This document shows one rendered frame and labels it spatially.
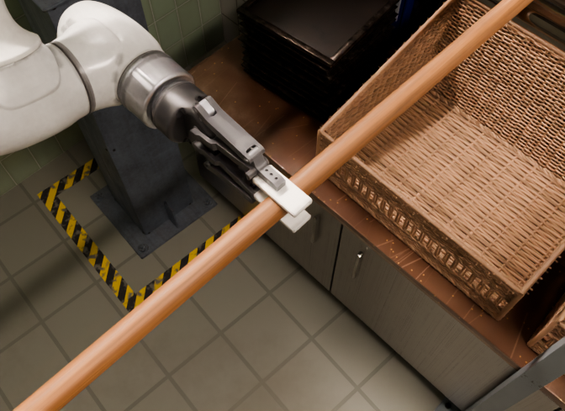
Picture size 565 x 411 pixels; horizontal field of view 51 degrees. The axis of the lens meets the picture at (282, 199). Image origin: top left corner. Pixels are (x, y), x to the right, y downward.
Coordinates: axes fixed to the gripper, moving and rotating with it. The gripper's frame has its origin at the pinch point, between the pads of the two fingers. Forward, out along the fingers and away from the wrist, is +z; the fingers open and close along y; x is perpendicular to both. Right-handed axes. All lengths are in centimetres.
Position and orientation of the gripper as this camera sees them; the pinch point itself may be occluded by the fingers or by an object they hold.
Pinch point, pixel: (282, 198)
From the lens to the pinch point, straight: 70.6
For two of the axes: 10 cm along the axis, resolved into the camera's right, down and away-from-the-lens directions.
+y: 0.0, 5.0, 8.6
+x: -7.1, 6.1, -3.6
